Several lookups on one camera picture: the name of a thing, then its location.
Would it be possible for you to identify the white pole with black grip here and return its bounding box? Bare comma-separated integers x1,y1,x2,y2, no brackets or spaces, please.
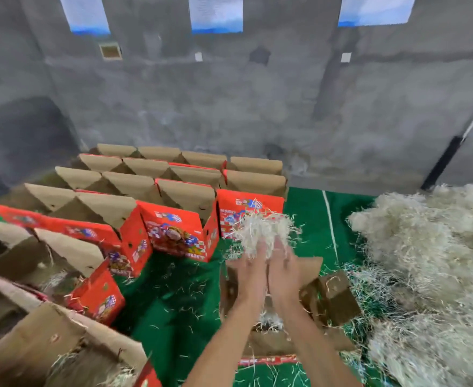
420,84,473,192

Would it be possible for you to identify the pile of shredded paper filler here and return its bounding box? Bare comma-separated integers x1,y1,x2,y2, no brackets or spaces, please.
345,183,473,387

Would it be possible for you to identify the yellow framed wall plate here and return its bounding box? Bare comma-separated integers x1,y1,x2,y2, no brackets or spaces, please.
99,41,124,61

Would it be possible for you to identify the person's right hand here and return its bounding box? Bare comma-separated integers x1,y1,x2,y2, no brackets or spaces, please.
267,236,312,315

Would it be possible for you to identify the person's right forearm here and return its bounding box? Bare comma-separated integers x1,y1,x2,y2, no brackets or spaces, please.
281,302,362,387

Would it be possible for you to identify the white and blue wall poster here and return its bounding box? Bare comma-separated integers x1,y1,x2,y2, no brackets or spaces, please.
188,0,245,34
58,0,112,36
337,0,418,28

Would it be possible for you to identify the person's left forearm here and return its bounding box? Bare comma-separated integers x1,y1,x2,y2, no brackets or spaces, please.
184,302,262,387

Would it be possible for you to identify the group of red fruit boxes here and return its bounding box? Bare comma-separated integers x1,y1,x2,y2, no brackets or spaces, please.
0,143,290,279

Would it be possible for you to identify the person's left hand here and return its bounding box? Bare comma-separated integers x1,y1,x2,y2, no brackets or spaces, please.
228,238,270,315

